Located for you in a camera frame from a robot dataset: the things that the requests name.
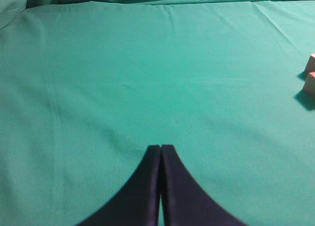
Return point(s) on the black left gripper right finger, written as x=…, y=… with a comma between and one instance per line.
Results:
x=184, y=202

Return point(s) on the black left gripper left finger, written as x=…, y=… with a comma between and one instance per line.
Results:
x=137, y=202

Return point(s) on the pink cube column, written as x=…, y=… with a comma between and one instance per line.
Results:
x=310, y=66
x=309, y=86

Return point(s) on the green cloth backdrop and cover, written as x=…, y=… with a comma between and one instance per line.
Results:
x=87, y=85

